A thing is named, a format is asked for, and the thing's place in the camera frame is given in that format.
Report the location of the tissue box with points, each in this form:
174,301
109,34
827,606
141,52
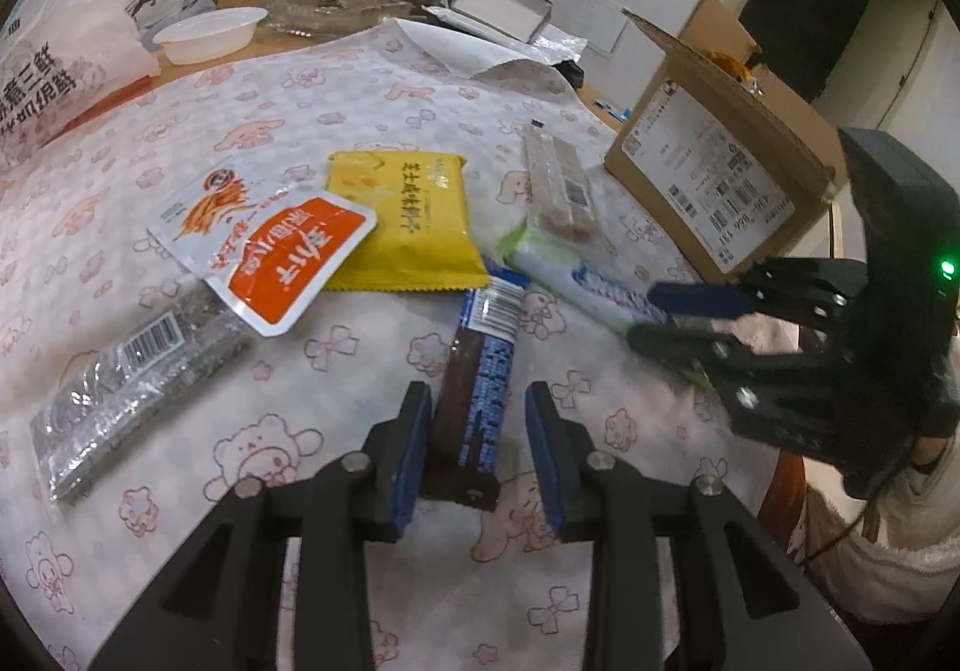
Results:
520,19

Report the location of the white fleece right sleeve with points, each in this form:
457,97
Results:
893,561

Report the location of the clear dark seed bar pack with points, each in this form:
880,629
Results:
126,385

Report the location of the white plastic bowl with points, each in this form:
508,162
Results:
209,36

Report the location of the clear tray of shells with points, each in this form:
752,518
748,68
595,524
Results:
326,19

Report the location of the clear nut bar pack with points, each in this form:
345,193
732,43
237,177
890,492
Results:
560,198

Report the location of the dark blue chocolate bar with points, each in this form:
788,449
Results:
472,403

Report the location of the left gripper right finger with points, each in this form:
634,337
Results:
742,604

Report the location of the white orange snack pouch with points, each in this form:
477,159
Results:
265,242

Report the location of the green white snack bar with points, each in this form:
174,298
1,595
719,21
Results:
568,271

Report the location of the white printed plastic bag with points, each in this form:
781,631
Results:
64,58

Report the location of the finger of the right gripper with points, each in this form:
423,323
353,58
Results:
689,352
717,301

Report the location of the yellow cheese cracker pack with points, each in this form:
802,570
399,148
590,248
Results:
422,239

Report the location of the brown cardboard box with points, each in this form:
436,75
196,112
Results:
729,160

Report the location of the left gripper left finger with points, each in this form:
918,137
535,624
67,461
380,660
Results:
215,604

